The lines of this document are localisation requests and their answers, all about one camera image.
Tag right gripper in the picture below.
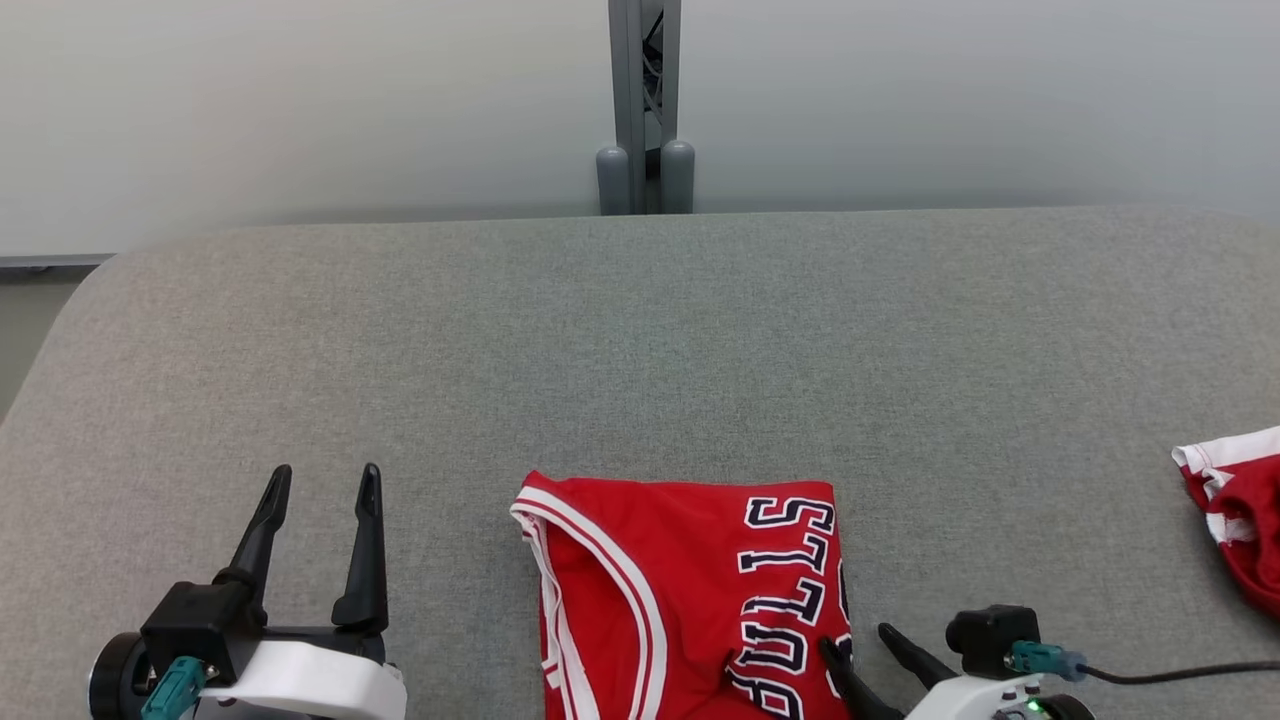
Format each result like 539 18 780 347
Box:
818 622 1098 720

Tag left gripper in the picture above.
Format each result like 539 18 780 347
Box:
213 462 390 664

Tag red Bulls basketball jersey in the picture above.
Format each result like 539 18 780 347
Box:
510 470 854 720

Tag red shorts with white stripes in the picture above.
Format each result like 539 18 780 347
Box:
1172 427 1280 617

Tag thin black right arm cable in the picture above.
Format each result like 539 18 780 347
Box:
1078 659 1280 687

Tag grey metal partition post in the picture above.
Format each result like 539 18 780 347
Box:
596 0 696 216

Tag black cables inside partition post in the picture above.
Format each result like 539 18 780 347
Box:
643 10 666 116

